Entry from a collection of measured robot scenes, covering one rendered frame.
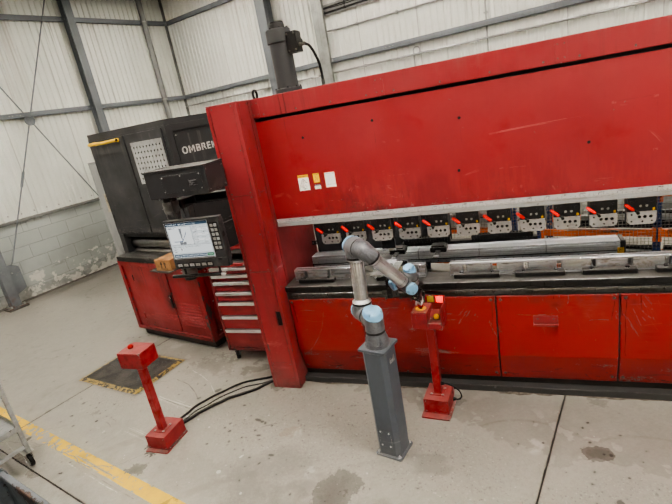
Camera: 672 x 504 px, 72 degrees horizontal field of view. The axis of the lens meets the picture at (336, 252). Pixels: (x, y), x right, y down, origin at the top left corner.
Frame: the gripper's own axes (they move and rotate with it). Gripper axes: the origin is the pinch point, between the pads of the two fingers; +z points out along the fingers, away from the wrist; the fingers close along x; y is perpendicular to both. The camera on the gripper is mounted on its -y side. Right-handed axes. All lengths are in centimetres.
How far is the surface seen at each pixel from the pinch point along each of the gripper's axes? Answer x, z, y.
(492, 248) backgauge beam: 41, 8, -61
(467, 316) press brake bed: 25.2, 27.0, -12.3
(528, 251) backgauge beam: 65, 12, -61
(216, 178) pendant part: -123, -104, -17
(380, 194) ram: -27, -55, -52
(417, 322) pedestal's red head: -1.8, 7.2, 11.2
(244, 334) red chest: -183, 58, -12
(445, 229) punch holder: 15, -26, -45
